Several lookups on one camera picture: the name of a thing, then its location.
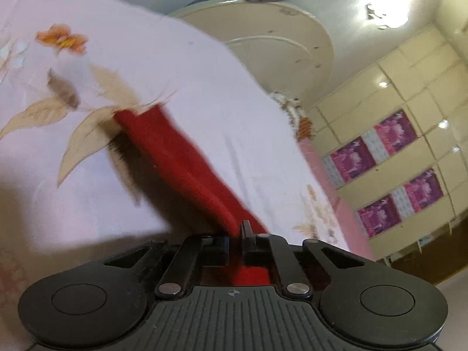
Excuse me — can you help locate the floral bedsheet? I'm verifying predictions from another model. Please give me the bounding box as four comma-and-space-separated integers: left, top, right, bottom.
0, 0, 352, 351

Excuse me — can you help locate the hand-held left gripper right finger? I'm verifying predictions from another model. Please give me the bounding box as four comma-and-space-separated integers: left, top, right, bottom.
239, 220, 374, 297

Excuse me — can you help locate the red cloth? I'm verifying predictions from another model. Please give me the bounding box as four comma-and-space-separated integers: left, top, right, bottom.
113, 104, 273, 286

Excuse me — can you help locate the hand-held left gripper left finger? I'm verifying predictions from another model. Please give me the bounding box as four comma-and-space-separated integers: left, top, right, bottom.
104, 233, 230, 297

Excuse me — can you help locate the wall fixture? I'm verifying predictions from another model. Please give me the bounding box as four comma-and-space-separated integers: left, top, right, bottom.
366, 3, 389, 30

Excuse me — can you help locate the cream wardrobe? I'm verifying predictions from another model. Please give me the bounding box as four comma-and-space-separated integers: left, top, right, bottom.
306, 25, 468, 260

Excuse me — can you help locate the cream round headboard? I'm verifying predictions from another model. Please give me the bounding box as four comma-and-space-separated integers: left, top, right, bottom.
170, 1, 335, 106

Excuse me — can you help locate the purple wall poster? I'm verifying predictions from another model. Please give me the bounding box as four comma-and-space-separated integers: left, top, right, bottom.
391, 168, 445, 220
362, 110, 417, 163
322, 137, 377, 191
356, 195, 403, 240

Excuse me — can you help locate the orange striped pillow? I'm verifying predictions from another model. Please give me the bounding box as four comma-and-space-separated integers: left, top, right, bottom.
294, 115, 315, 143

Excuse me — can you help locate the white patterned pillow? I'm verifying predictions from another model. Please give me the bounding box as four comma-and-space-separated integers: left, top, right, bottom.
271, 91, 304, 121

